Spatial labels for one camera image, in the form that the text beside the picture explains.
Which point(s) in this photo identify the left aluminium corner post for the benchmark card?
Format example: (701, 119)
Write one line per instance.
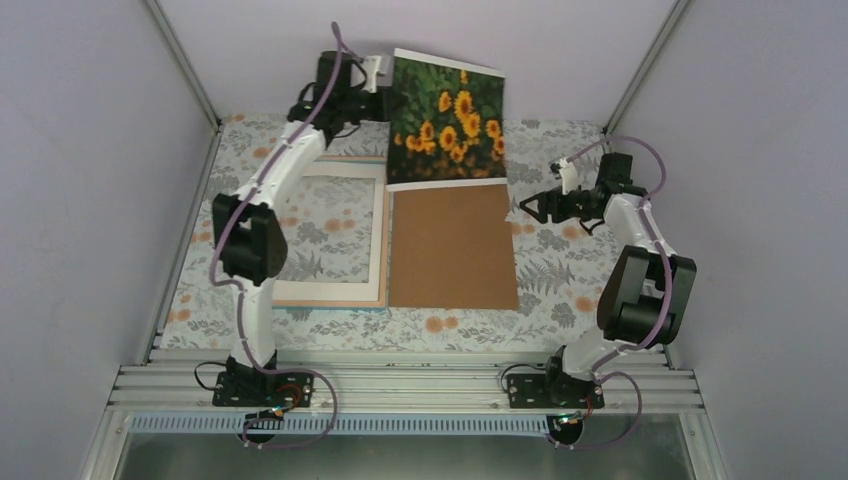
(183, 62)

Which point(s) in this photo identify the slotted grey cable duct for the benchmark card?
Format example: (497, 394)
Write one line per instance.
(345, 424)

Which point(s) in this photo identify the sunflower photo print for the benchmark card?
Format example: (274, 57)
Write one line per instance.
(446, 124)

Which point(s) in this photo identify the floral patterned table mat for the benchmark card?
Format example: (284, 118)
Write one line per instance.
(561, 269)

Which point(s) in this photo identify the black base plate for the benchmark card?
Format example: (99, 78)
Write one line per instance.
(538, 391)
(293, 390)

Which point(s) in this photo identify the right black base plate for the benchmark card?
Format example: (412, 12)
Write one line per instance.
(538, 391)

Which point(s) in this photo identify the right aluminium corner post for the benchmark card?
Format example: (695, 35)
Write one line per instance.
(668, 28)

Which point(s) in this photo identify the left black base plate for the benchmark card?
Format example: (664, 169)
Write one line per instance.
(293, 390)

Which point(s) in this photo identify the brown backing board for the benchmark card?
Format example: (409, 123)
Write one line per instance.
(452, 248)

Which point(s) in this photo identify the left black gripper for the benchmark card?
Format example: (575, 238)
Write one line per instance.
(384, 112)

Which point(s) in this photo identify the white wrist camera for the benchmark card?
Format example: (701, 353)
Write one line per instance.
(568, 175)
(372, 68)

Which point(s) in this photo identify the white paper mat border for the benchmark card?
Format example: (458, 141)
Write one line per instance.
(358, 285)

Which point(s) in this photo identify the teal wooden picture frame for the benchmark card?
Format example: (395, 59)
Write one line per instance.
(381, 252)

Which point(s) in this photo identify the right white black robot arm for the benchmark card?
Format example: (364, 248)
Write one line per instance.
(645, 297)

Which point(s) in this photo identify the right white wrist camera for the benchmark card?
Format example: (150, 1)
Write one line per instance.
(568, 175)

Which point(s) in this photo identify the aluminium rail base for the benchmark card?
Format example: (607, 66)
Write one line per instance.
(654, 424)

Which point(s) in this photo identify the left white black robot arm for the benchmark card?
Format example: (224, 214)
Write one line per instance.
(250, 248)

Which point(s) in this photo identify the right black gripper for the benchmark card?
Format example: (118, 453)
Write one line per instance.
(547, 199)

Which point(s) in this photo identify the aluminium corner post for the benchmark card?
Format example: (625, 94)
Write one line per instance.
(183, 62)
(668, 28)

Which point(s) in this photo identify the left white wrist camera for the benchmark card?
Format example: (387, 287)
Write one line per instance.
(372, 68)

